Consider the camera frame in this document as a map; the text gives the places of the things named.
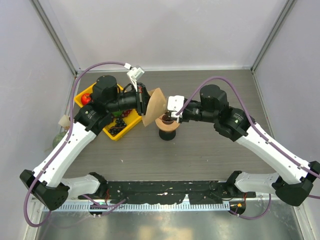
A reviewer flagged brown paper coffee filter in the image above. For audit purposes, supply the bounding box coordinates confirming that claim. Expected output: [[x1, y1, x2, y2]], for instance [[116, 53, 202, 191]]
[[142, 87, 167, 127]]

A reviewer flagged yellow plastic tray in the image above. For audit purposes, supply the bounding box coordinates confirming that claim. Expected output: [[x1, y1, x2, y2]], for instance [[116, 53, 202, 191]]
[[73, 83, 142, 141]]

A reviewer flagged round wooden ring holder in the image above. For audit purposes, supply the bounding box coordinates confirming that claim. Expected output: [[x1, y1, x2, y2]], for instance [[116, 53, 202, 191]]
[[155, 112, 180, 132]]

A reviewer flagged dark red glass carafe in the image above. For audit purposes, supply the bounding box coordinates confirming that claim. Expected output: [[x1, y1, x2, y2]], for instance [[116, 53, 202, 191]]
[[158, 129, 176, 141]]

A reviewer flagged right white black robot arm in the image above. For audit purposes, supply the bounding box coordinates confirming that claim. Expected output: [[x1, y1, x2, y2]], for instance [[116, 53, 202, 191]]
[[167, 84, 320, 207]]

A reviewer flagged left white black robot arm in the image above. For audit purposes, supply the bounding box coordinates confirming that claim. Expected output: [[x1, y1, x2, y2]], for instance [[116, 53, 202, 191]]
[[20, 75, 150, 211]]

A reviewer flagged purple grape bunch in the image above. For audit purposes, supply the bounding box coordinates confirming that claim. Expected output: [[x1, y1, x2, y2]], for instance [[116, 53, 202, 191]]
[[121, 109, 133, 118]]

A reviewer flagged dark black grape bunch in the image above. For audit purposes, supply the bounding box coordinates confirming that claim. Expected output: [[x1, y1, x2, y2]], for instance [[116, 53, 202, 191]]
[[108, 117, 127, 136]]

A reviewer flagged red apple left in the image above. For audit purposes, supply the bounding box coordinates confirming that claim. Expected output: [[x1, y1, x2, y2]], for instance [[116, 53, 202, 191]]
[[80, 93, 93, 106]]

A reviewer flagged green melon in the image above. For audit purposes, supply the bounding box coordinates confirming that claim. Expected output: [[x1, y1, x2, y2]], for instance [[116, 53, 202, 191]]
[[52, 131, 67, 149]]

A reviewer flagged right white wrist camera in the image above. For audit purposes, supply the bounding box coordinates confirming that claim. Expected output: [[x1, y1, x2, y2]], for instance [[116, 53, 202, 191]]
[[166, 95, 185, 113]]

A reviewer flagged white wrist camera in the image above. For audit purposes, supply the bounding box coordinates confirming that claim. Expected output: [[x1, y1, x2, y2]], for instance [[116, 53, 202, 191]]
[[166, 95, 185, 113], [124, 62, 145, 92]]

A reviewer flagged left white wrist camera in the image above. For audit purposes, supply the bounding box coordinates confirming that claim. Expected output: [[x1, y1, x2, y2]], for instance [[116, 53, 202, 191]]
[[124, 62, 145, 92]]

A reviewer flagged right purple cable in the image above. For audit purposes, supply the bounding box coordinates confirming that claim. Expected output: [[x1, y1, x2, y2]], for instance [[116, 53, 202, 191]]
[[174, 75, 320, 221]]

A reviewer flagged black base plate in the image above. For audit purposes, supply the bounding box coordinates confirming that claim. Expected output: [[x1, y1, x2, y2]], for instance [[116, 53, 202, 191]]
[[88, 180, 256, 205]]

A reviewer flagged aluminium front rail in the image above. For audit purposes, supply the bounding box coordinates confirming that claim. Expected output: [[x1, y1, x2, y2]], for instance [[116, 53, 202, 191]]
[[31, 178, 306, 213]]

